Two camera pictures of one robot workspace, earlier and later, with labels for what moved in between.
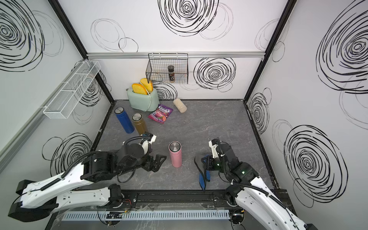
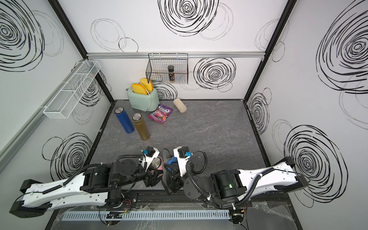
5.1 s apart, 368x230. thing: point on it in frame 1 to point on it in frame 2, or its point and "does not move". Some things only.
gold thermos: x=138 y=120 does not move
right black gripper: x=209 y=164 to x=176 y=180
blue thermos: x=127 y=123 does not move
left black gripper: x=158 y=164 to x=153 y=180
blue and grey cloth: x=202 y=178 to x=167 y=158
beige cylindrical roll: x=179 y=105 does not move
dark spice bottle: x=170 y=68 does not move
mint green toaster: x=146 y=102 does not move
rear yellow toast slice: x=148 y=86 does not move
